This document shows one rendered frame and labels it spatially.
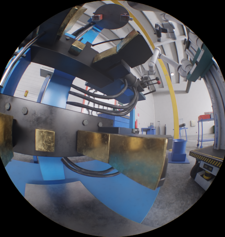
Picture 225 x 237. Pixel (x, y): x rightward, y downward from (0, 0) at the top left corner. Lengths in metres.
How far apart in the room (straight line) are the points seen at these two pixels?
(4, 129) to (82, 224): 0.39
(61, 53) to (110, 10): 1.31
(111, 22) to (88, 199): 2.02
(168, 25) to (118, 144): 1.10
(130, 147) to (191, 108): 11.51
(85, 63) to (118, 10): 1.33
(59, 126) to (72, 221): 0.41
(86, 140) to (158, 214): 0.64
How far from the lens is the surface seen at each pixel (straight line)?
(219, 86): 1.16
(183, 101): 11.64
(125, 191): 0.59
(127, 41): 0.40
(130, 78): 0.59
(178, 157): 1.56
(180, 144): 1.51
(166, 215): 0.67
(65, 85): 0.61
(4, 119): 0.22
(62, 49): 0.50
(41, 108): 0.32
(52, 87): 0.59
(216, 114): 1.11
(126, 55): 0.44
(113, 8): 1.64
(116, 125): 1.48
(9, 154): 0.25
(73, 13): 0.40
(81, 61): 0.47
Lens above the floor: 0.54
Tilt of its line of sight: 10 degrees up
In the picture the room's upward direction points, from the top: 4 degrees clockwise
